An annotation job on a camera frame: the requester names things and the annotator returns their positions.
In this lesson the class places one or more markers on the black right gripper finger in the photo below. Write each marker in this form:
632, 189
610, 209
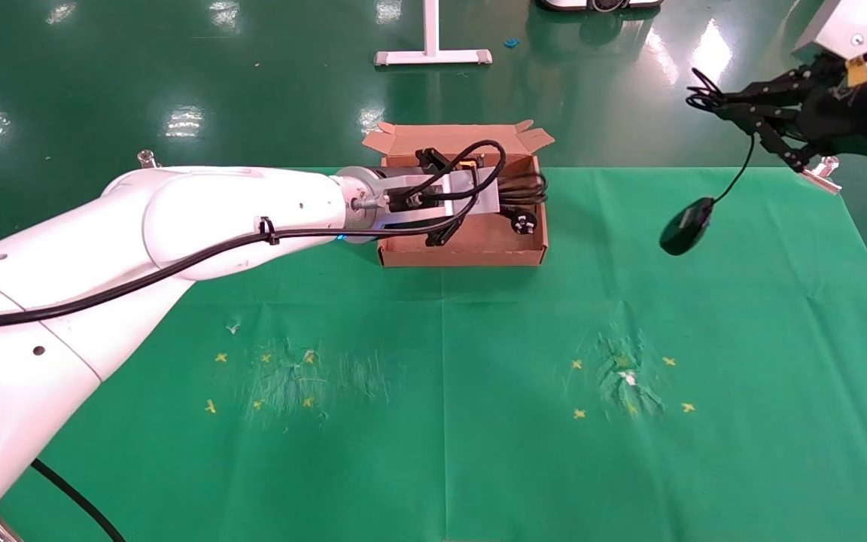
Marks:
783, 132
765, 92

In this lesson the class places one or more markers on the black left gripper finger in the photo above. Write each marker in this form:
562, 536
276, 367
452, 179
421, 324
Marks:
433, 158
445, 232

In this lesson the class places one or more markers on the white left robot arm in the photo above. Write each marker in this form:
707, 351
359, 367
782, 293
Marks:
102, 263

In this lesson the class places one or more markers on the open brown cardboard box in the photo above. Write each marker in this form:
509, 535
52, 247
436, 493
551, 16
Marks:
494, 245

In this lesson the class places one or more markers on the silver binder clip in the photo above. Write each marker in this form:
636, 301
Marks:
1, 532
825, 175
147, 158

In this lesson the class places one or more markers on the white metal stand base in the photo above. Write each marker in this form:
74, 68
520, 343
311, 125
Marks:
432, 54

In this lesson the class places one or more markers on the green table cloth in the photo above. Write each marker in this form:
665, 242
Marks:
441, 414

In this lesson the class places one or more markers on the black and white machine base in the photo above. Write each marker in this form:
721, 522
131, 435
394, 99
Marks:
599, 4

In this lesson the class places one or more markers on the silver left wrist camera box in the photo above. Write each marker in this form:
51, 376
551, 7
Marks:
479, 202

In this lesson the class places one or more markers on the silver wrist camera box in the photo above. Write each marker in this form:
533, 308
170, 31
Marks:
479, 202
847, 22

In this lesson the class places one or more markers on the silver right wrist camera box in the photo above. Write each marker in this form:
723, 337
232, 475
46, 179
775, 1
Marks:
847, 22

